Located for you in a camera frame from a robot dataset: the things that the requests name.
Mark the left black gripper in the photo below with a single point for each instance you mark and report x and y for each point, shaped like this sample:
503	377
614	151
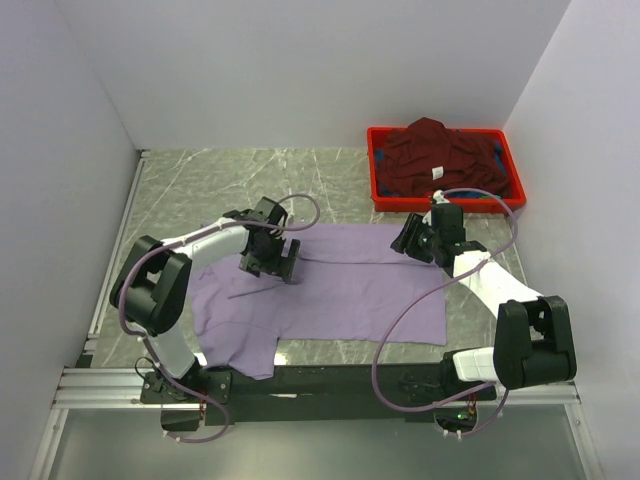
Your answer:
253	266

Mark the dark red t shirt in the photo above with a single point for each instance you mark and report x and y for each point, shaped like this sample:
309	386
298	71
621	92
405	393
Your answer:
426	156

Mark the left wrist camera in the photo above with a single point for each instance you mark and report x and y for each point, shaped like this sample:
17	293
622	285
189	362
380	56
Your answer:
270	212

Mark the aluminium front rail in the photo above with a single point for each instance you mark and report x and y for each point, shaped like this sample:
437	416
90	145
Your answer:
113	389

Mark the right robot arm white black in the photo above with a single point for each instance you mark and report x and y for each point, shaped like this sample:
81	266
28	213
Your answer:
533	342

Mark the lavender t shirt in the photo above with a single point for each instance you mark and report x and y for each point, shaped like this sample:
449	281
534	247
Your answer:
348	284

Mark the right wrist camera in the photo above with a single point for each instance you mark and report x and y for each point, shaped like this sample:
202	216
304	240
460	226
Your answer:
445	217

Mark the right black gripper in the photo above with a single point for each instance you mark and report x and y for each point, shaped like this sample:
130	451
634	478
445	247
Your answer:
400	243

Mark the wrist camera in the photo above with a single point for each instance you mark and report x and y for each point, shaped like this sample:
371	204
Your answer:
270	212
445	217

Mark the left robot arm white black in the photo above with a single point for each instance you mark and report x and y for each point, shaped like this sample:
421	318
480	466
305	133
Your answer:
151	288

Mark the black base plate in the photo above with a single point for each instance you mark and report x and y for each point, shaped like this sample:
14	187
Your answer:
304	393

